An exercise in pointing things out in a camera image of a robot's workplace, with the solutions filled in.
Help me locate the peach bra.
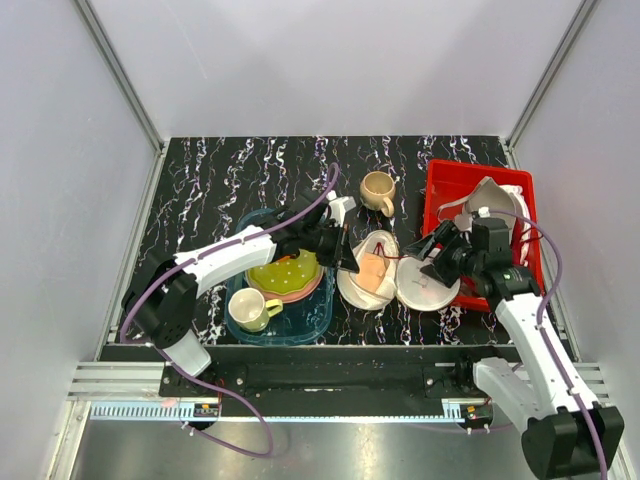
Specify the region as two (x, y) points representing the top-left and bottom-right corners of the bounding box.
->
(355, 252), (389, 293)

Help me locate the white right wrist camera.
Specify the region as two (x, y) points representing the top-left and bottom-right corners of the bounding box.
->
(472, 206), (491, 219)

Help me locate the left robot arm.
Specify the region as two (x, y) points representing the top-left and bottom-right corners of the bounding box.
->
(121, 196), (358, 396)

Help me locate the grey bra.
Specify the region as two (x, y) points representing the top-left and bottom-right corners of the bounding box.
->
(437, 176), (516, 231)

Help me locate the pink plate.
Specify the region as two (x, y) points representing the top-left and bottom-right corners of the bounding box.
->
(245, 269), (324, 303)

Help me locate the beige ceramic mug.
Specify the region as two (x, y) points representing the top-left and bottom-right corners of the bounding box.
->
(360, 171), (396, 218)

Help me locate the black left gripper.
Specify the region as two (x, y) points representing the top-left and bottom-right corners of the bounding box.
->
(301, 222), (360, 274)

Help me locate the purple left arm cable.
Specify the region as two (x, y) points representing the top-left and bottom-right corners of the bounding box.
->
(118, 162), (275, 459)

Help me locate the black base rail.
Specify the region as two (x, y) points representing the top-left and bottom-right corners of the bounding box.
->
(157, 344), (516, 416)

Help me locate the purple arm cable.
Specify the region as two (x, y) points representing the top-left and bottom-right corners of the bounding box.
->
(409, 209), (609, 480)
(118, 162), (275, 459)

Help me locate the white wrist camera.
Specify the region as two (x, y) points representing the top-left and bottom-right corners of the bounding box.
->
(472, 206), (491, 219)
(327, 191), (356, 225)

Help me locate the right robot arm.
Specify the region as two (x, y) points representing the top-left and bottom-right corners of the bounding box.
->
(403, 210), (624, 479)

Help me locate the red bra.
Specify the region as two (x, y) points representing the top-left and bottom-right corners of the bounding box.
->
(374, 242), (441, 266)

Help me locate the red plastic bin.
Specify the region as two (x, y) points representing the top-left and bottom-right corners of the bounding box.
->
(422, 159), (544, 312)

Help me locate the cream and yellow mug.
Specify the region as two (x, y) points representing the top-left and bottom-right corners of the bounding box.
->
(228, 288), (284, 333)

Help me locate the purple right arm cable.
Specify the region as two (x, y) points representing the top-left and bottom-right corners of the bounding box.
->
(409, 209), (609, 480)

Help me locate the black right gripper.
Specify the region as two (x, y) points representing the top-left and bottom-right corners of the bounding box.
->
(402, 219), (483, 289)

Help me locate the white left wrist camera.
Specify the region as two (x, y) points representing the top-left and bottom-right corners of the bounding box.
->
(327, 191), (356, 225)

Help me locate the green polka dot bowl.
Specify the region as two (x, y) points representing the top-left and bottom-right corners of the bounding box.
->
(245, 249), (323, 295)

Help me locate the teal transparent plastic tub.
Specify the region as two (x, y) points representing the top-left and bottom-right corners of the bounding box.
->
(224, 207), (335, 347)

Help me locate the white lace bra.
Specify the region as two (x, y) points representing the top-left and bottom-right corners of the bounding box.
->
(501, 185), (532, 267)

